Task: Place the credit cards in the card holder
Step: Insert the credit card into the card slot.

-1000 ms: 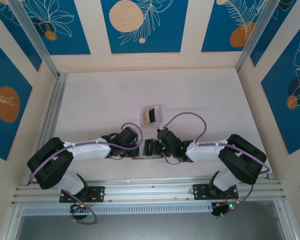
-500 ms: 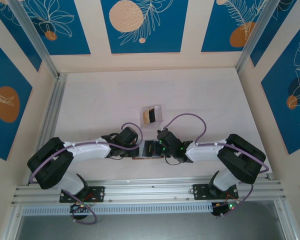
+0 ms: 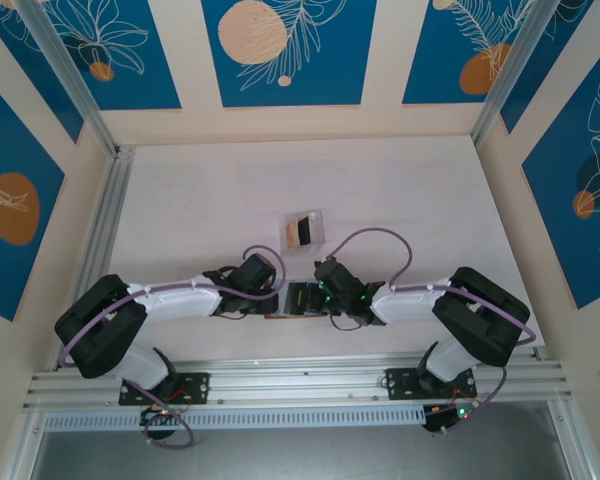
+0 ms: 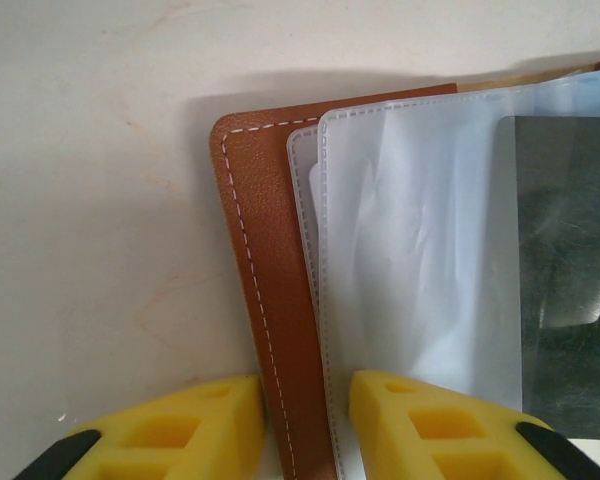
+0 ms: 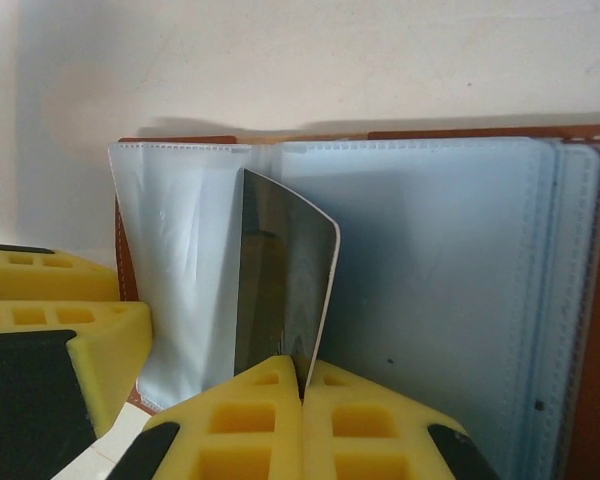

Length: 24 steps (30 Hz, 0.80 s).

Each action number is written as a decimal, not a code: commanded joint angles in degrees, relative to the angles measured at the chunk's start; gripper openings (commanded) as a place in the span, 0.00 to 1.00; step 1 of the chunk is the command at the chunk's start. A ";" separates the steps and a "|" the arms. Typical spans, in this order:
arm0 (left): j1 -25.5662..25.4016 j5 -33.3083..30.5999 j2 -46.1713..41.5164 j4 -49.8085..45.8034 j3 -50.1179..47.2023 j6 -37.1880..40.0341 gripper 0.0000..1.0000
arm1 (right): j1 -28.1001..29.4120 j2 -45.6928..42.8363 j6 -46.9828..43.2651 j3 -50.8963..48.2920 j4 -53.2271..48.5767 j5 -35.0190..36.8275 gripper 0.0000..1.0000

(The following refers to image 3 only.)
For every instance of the brown leather card holder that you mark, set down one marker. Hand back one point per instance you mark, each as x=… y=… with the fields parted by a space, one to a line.
x=280 y=316

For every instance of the black credit card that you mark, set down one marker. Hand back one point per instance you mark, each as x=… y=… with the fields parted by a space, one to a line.
x=304 y=231
x=294 y=297

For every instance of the gold VIP credit card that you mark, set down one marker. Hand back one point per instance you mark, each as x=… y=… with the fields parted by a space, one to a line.
x=292 y=235

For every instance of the clear acrylic card box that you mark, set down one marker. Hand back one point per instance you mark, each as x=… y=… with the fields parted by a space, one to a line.
x=317 y=230

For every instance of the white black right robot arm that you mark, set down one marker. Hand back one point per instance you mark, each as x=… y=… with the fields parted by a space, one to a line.
x=410 y=302

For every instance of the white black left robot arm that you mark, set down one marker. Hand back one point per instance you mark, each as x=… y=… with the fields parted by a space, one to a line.
x=180 y=300

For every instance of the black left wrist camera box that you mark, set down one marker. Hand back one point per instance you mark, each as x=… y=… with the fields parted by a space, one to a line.
x=255 y=272

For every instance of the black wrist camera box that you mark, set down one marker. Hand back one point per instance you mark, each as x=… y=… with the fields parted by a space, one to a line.
x=335 y=277
x=255 y=272

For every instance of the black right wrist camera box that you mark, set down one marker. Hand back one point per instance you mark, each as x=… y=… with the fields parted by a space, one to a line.
x=335 y=277

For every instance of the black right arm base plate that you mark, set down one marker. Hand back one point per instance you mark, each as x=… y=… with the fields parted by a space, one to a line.
x=400 y=385

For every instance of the aluminium frame cross rails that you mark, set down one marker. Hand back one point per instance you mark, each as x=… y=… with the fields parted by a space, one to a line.
x=305 y=385

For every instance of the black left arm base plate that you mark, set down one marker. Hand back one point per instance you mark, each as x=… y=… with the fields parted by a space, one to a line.
x=195 y=387

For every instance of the aluminium table side rail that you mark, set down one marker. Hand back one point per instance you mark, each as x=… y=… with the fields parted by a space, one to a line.
x=115 y=200

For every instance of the blue floral wall panel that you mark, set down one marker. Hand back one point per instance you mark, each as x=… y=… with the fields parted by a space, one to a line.
x=330 y=75
x=555 y=225
x=30 y=75
x=430 y=60
x=10 y=275
x=540 y=90
x=145 y=75

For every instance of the aluminium frame leg bar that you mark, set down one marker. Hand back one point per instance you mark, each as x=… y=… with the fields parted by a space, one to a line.
x=575 y=445
x=22 y=450

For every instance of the aluminium corner post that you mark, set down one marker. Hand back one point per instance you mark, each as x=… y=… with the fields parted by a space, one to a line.
x=505 y=85
x=75 y=85

